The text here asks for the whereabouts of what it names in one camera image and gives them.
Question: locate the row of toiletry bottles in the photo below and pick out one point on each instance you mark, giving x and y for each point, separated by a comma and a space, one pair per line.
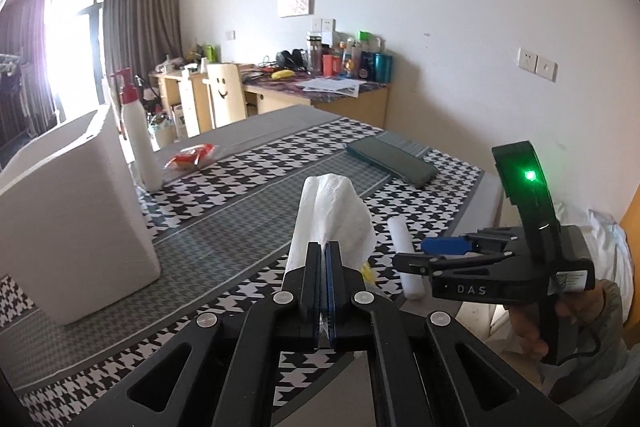
350, 62

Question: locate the white foam box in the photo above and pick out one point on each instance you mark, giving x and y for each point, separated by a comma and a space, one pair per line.
75, 232

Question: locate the white sheet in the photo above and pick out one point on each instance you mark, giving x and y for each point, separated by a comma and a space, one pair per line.
405, 237

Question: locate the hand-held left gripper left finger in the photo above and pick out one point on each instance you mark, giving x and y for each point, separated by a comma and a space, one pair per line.
310, 297

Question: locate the wooden chair with smiley face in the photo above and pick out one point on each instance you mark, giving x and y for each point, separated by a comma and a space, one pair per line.
225, 94

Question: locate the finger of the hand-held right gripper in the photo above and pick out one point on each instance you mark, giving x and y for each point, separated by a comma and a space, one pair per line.
445, 244
430, 266

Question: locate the person's right forearm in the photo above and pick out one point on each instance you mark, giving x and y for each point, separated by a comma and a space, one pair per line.
600, 372

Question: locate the brown curtain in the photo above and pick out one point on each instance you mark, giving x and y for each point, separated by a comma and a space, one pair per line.
145, 7
20, 57

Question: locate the yellow banana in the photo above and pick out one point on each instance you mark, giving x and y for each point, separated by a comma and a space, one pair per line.
282, 74

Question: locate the white bucket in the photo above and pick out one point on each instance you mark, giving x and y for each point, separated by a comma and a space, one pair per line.
165, 134

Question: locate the white crumpled cloth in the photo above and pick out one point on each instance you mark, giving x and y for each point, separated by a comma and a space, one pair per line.
605, 237

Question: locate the white pump bottle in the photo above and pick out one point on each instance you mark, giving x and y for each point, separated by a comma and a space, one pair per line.
142, 152

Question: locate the red snack packet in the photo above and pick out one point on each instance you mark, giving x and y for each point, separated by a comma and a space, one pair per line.
190, 155

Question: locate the white double wall socket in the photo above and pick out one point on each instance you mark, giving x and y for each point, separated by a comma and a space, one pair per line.
537, 64

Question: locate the glass balcony door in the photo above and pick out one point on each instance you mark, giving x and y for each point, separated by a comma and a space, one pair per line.
75, 47

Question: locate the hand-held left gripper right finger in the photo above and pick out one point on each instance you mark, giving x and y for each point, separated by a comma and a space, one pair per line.
340, 302

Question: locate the black smartphone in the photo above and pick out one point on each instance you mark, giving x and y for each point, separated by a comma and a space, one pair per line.
395, 162

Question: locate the white tissue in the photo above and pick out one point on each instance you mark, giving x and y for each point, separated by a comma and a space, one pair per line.
330, 212

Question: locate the plain wooden desk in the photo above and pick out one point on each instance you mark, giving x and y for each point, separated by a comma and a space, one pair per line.
172, 89

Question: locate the yellow foam net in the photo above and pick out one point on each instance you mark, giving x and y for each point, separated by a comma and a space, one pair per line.
369, 273

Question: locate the black headphones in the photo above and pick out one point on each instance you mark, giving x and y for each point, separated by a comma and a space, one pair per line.
290, 58

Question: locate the wooden desk with patterned cover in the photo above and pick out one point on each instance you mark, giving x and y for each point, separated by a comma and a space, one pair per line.
345, 107

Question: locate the printed paper sheets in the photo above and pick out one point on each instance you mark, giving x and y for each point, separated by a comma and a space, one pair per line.
332, 87

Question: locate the green bottle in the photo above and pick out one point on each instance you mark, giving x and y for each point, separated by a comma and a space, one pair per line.
211, 53

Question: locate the person's right hand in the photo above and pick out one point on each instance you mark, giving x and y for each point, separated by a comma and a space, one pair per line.
525, 332

